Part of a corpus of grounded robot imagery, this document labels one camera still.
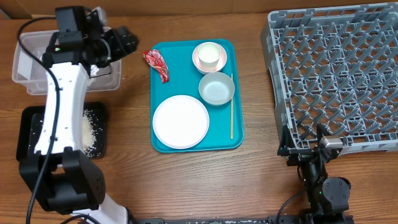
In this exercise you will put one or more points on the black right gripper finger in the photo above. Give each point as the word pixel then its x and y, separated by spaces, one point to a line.
pixel 322 135
pixel 286 142

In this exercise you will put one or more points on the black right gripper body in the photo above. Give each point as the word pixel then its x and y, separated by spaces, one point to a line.
pixel 308 168

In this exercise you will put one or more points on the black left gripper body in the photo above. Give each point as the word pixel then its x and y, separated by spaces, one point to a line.
pixel 112 47

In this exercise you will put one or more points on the red snack wrapper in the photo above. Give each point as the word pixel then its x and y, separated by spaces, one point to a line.
pixel 156 61

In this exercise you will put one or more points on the grey-green bowl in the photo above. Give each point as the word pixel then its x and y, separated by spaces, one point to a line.
pixel 216 88

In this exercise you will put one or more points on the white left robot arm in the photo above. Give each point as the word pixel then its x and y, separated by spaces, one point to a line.
pixel 60 176

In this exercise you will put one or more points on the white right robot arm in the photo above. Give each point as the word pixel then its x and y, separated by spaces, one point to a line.
pixel 327 196

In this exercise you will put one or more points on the grey dishwasher rack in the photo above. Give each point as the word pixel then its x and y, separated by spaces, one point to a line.
pixel 336 66

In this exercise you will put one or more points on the black food waste tray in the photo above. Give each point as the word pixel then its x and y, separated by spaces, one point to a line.
pixel 94 130

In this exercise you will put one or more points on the clear plastic bin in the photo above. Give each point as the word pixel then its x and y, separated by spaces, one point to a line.
pixel 28 72

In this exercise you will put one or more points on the wooden chopstick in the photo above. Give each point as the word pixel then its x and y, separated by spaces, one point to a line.
pixel 232 111

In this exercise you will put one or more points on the teal serving tray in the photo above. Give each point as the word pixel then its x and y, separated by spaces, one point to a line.
pixel 184 80

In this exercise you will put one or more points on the white cup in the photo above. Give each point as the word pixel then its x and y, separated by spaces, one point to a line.
pixel 209 54

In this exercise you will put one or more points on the large white plate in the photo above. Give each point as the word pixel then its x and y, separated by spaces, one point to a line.
pixel 181 122

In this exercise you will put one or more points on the pink saucer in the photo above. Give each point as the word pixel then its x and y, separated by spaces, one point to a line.
pixel 220 65

